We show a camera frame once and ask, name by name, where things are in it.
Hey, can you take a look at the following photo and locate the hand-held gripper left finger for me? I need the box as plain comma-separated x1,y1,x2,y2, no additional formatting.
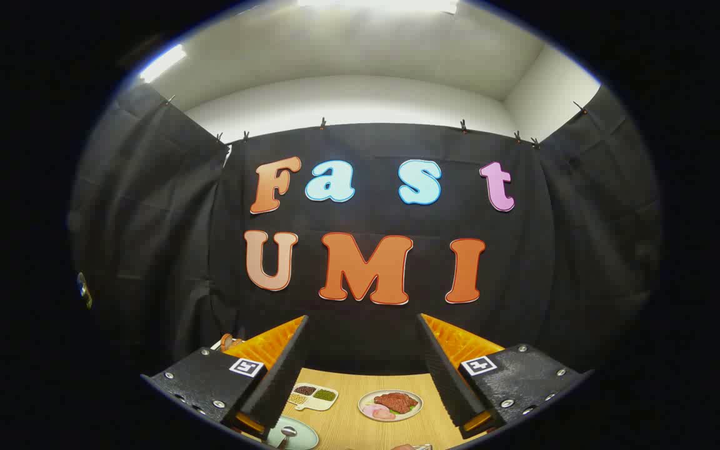
141,314,309,438

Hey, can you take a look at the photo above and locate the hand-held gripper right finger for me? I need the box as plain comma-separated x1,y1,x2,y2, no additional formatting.
416,312,595,441

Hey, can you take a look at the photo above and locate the white oval food plate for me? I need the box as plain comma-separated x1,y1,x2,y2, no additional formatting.
358,389,424,423

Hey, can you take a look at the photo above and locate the white divided dish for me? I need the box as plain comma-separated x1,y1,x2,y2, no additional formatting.
287,382,339,412

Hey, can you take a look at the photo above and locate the brown steak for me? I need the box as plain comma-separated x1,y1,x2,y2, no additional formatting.
374,392,419,414

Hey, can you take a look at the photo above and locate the pale green round plate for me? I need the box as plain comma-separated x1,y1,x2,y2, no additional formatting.
266,415,320,450

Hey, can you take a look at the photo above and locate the row of black cloth clips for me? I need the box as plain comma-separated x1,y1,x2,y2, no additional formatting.
163,94,589,151

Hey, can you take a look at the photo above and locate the short ceiling light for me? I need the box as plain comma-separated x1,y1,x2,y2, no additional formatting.
140,44,188,84

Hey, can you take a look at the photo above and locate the long ceiling light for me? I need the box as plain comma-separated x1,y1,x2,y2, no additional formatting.
297,0,461,15

